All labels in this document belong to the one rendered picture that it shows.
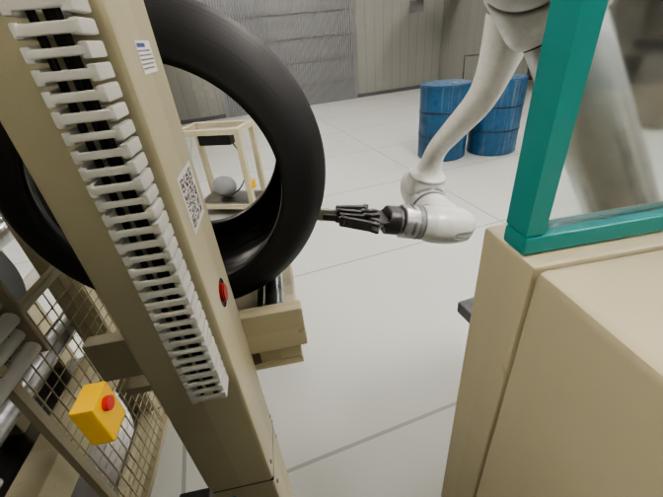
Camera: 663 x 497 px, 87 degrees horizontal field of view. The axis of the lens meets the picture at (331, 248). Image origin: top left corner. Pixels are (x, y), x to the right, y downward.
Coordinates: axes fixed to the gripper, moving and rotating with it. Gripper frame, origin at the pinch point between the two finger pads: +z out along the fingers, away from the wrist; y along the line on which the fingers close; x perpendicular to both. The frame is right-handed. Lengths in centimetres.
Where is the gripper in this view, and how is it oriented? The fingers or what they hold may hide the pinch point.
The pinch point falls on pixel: (322, 214)
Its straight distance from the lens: 85.9
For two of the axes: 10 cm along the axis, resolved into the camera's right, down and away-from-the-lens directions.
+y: 1.7, 5.1, -8.5
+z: -9.7, -0.6, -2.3
